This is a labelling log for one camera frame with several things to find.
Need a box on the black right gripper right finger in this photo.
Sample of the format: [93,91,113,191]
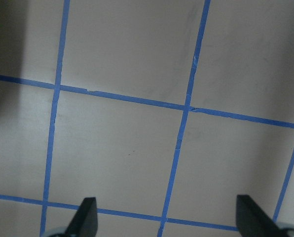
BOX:
[236,195,288,237]

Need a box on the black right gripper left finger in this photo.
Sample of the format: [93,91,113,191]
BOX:
[64,197,98,237]

